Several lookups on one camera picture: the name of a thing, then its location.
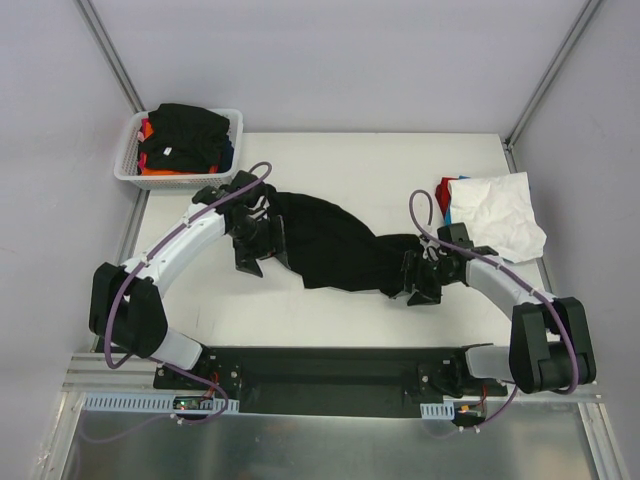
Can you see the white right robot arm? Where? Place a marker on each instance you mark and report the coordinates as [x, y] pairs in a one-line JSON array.
[[550, 345]]

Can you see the pink t shirt in basket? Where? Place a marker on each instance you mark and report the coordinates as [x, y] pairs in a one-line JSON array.
[[142, 134]]

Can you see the white t shirt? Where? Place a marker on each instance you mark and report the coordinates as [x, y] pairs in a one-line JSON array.
[[498, 212]]

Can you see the red t shirt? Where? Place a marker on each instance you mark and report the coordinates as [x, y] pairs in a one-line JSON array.
[[443, 195]]

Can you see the orange t shirt in basket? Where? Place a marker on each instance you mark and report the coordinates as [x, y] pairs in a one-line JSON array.
[[174, 152]]

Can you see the aluminium frame post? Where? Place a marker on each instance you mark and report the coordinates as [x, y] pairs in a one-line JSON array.
[[569, 42], [119, 73]]

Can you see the black t shirt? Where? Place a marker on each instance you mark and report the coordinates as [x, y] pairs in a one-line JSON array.
[[181, 117], [329, 247]]

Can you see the white cable duct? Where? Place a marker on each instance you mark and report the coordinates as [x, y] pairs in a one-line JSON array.
[[444, 411], [158, 403]]

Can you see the left white cable duct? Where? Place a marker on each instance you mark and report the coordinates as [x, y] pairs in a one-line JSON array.
[[158, 403]]

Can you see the aluminium front rail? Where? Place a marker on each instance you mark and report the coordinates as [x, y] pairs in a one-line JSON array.
[[89, 372]]

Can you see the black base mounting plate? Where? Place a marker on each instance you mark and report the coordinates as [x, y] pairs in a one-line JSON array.
[[354, 382]]

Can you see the left aluminium frame post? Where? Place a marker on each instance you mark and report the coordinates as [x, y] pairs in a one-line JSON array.
[[119, 73]]

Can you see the black t shirt in basket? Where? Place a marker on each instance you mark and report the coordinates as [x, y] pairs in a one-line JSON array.
[[181, 117]]

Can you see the right aluminium frame post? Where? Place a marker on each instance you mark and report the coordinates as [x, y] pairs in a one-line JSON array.
[[569, 42]]

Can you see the right white cable duct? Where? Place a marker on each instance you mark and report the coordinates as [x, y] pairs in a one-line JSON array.
[[444, 411]]

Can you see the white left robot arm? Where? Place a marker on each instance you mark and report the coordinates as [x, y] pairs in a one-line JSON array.
[[126, 307]]

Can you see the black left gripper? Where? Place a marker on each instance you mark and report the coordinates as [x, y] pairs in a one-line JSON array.
[[270, 238]]

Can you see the white plastic laundry basket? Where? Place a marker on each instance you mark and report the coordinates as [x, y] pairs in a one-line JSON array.
[[127, 158]]

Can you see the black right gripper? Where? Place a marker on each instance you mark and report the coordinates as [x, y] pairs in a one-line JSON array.
[[417, 276]]

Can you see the dark blue t shirt in basket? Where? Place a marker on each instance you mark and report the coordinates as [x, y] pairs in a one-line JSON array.
[[226, 156]]

